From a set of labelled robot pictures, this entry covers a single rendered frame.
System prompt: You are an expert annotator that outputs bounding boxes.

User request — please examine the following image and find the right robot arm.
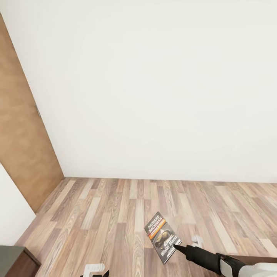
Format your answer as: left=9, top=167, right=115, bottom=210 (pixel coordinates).
left=173, top=235, right=277, bottom=277

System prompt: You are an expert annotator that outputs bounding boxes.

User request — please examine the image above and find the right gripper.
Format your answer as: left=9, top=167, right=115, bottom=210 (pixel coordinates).
left=173, top=244, right=209, bottom=270

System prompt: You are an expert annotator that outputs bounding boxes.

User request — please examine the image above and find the hardback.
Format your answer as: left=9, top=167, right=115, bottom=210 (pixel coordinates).
left=144, top=211, right=182, bottom=264

